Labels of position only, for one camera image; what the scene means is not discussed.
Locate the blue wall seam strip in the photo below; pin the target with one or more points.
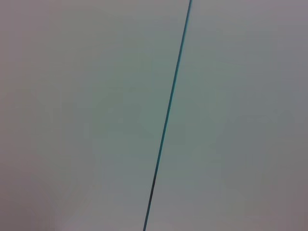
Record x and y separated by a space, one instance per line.
170 101

